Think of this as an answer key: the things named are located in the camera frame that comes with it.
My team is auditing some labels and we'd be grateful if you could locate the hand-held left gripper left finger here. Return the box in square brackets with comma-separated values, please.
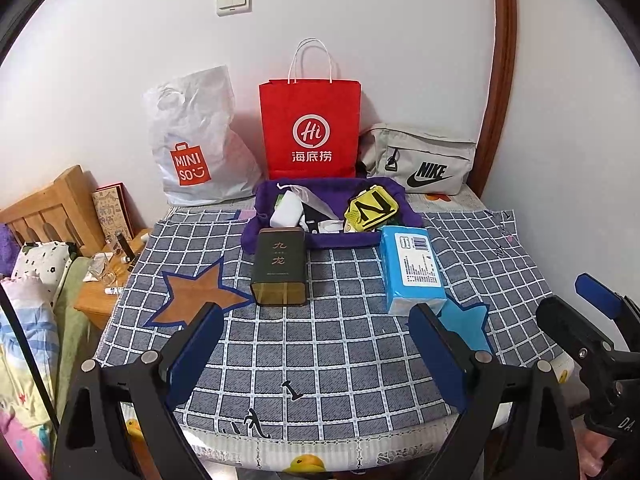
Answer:
[52, 302, 226, 480]

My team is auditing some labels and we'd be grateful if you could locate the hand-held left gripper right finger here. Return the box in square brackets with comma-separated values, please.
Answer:
[407, 302, 581, 480]

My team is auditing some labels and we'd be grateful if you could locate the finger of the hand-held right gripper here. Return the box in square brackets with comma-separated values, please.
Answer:
[536, 296, 619, 376]
[574, 272, 640, 331]

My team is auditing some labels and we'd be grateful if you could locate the purple fabric storage bin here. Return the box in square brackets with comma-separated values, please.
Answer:
[241, 176, 425, 255]

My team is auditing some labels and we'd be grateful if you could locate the yellow mesh pouch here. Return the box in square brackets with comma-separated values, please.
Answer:
[344, 186, 401, 235]

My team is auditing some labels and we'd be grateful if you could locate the white sponge block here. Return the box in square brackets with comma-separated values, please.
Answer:
[269, 199, 304, 229]

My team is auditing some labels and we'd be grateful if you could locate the black cloth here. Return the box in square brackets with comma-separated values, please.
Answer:
[300, 205, 346, 234]

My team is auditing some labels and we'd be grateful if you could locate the person's right hand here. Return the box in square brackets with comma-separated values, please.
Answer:
[575, 435, 614, 479]

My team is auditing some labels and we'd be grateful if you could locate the blue tissue pack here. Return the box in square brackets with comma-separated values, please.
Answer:
[378, 225, 449, 316]

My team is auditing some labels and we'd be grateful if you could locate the wooden nightstand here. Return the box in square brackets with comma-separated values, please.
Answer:
[74, 229, 154, 332]

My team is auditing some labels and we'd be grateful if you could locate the dark green tea tin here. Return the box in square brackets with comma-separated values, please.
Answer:
[249, 227, 309, 307]

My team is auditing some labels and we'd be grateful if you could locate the green blanket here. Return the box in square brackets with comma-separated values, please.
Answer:
[50, 257, 102, 387]

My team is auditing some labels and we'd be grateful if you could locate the dark small bottle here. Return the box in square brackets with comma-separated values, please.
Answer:
[114, 230, 139, 264]

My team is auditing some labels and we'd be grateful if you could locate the clear glass cup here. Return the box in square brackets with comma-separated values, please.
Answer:
[84, 252, 119, 284]

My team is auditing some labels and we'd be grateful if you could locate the illustrated book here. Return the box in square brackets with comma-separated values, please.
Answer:
[91, 182, 136, 242]

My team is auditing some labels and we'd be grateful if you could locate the colourful printed quilt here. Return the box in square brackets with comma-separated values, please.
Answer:
[0, 277, 67, 480]

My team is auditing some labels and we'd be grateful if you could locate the white dotted pillow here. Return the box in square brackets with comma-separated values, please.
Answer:
[11, 241, 76, 307]

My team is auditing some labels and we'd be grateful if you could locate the grey waist bag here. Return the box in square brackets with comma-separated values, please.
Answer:
[357, 123, 478, 196]

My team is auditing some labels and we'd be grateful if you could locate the wooden headboard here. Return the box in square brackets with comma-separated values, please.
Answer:
[0, 165, 104, 261]

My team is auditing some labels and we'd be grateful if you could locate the purple plush toy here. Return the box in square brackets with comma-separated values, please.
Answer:
[0, 224, 14, 274]

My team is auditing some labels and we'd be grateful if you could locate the white plastic shopping bag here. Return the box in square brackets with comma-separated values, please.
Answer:
[144, 65, 264, 207]

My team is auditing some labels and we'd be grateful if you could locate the red paper bag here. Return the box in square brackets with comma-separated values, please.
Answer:
[259, 37, 362, 181]

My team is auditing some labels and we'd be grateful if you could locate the black cable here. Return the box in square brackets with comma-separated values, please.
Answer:
[0, 285, 69, 467]

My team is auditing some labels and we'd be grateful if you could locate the brown wooden door frame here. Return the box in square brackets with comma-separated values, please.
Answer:
[472, 0, 519, 199]

